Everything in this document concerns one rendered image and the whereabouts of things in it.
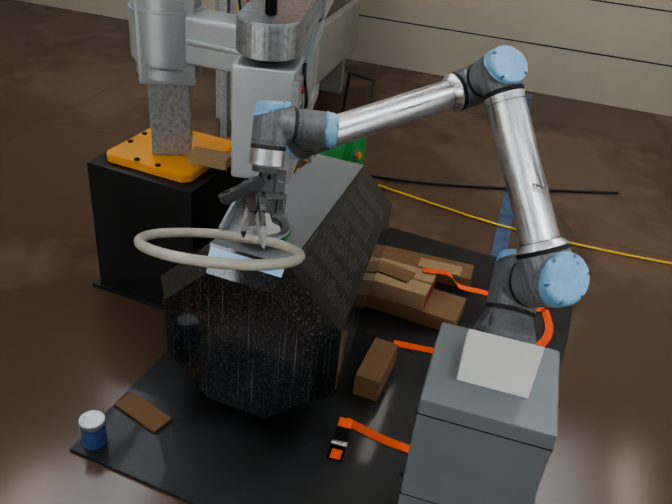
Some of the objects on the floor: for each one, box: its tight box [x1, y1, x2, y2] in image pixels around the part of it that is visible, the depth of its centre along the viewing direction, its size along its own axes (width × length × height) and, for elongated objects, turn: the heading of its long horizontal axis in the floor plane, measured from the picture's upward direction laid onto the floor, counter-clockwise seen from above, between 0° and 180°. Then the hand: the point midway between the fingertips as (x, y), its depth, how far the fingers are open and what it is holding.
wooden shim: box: [115, 391, 172, 433], centre depth 296 cm, size 25×10×2 cm, turn 47°
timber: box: [353, 338, 398, 401], centre depth 325 cm, size 30×12×12 cm, turn 151°
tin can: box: [79, 410, 107, 450], centre depth 278 cm, size 10×10×13 cm
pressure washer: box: [316, 71, 376, 165], centre depth 457 cm, size 35×35×87 cm
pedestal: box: [87, 152, 245, 310], centre depth 369 cm, size 66×66×74 cm
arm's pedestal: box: [398, 322, 560, 504], centre depth 236 cm, size 50×50×85 cm
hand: (250, 243), depth 177 cm, fingers open, 14 cm apart
